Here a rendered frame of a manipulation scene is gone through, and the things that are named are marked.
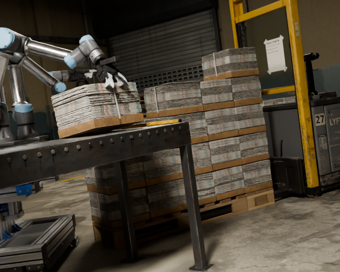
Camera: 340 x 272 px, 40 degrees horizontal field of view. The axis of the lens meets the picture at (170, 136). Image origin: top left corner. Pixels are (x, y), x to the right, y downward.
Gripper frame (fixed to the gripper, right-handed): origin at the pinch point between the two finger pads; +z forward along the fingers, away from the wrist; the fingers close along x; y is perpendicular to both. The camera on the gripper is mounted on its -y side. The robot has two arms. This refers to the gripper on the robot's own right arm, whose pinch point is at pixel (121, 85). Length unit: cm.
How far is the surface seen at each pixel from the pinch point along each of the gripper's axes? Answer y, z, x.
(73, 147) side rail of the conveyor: -3, 32, 55
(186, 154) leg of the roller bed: 7.2, 44.1, -22.4
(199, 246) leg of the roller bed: 35, 86, -22
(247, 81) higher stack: 13, -4, -160
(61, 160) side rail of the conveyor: -1, 35, 62
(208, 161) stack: 58, 33, -114
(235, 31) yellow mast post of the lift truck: 14, -63, -214
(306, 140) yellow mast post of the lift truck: 17, 58, -187
